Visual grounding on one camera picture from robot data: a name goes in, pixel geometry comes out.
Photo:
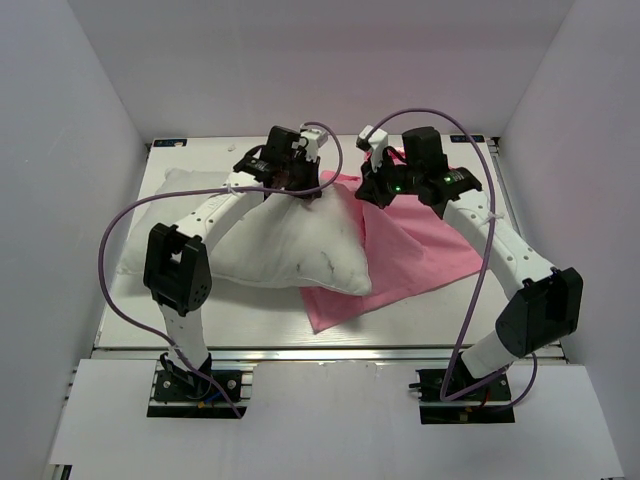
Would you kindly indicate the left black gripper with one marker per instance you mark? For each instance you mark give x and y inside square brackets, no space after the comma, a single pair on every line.
[310,168]

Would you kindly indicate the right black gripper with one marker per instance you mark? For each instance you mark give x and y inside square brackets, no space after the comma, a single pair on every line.
[370,188]

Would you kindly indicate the white pillow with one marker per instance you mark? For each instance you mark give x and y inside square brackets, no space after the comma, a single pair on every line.
[283,242]

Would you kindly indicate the pink pillowcase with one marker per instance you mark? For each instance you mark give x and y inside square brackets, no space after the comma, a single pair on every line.
[409,251]

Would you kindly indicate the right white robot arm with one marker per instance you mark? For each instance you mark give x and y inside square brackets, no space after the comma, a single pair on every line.
[543,301]

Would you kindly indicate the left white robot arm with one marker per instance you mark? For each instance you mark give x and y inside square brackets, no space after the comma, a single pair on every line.
[177,269]

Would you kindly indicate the right blue corner label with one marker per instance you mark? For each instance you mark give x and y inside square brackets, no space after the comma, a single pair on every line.
[461,138]

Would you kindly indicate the blue corner label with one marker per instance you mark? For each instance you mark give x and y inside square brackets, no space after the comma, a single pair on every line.
[169,143]
[461,138]

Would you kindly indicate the left blue corner label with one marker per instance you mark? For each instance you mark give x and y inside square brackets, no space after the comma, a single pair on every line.
[169,143]

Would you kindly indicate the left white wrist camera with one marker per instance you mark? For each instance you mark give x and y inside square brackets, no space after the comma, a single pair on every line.
[311,140]

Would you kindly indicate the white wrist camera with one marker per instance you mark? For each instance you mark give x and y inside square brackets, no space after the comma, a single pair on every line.
[311,140]
[373,142]

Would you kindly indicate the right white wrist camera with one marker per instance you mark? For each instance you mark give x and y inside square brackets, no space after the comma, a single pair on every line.
[373,142]

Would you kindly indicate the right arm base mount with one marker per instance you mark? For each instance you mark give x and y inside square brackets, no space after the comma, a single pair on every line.
[489,404]

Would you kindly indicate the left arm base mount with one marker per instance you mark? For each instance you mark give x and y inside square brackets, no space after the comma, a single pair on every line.
[176,393]

